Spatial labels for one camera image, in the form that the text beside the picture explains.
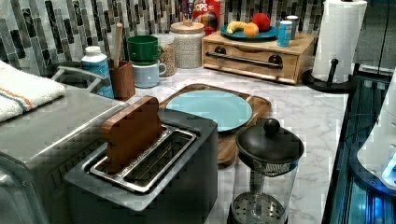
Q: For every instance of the brown wooden toast slice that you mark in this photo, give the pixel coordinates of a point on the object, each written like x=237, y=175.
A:
x=130, y=132

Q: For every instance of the light blue plate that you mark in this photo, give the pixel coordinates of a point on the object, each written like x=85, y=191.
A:
x=228, y=110

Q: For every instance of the wooden serving tray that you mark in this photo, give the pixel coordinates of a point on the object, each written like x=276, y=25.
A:
x=227, y=145

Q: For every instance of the light blue mug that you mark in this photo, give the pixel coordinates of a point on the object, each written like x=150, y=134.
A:
x=148, y=75

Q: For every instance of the dark grey toaster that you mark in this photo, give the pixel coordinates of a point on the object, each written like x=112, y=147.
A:
x=174, y=182

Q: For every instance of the white ceramic canister wooden lid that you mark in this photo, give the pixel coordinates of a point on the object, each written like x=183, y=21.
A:
x=188, y=44

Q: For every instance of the glass jar of grains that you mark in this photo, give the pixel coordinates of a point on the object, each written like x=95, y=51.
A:
x=166, y=41

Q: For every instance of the brown wooden utensil holder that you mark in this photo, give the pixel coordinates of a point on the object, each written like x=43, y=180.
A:
x=122, y=79

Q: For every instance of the green mug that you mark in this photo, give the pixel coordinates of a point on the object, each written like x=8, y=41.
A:
x=144, y=48

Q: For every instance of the wooden bread box drawer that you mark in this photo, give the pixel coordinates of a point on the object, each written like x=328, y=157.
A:
x=262, y=60

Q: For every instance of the glass french press black lid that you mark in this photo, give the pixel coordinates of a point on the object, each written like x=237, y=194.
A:
x=267, y=161

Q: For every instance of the yellow banana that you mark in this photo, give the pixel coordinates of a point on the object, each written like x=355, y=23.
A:
x=234, y=26

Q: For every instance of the orange fruit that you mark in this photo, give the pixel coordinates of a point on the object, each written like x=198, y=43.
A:
x=251, y=30

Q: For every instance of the red cereal box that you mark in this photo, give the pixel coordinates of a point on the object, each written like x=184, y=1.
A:
x=207, y=12

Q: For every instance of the red apple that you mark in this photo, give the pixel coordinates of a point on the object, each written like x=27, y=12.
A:
x=262, y=20

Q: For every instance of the blue bottle white cap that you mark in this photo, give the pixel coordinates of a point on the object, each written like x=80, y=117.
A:
x=96, y=61

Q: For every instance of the blue soda can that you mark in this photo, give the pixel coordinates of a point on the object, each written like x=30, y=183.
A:
x=284, y=33

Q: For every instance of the silver can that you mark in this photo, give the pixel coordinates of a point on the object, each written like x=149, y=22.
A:
x=294, y=19

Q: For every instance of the black paper towel holder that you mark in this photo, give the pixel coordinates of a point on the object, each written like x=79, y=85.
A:
x=329, y=86

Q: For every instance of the stainless steel toaster oven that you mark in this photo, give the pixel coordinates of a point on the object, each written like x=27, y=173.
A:
x=41, y=146

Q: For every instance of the white paper towel roll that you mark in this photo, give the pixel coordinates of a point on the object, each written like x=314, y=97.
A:
x=338, y=37

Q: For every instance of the white striped towel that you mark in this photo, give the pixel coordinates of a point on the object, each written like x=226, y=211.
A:
x=21, y=92

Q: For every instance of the wooden spoon handle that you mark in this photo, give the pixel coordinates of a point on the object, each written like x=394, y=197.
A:
x=117, y=46

